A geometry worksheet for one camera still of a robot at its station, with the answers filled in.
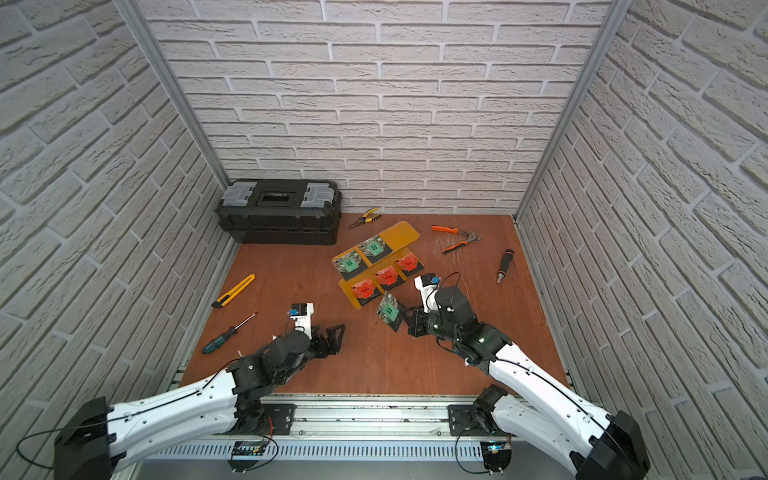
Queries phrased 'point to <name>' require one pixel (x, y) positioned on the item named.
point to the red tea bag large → (365, 291)
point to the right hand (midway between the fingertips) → (404, 312)
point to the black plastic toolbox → (281, 211)
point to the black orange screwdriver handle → (508, 256)
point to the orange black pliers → (472, 237)
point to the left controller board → (245, 448)
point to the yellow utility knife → (220, 302)
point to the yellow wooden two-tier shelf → (371, 269)
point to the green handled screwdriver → (224, 337)
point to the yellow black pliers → (364, 218)
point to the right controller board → (496, 455)
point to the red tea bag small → (387, 275)
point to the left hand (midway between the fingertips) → (337, 325)
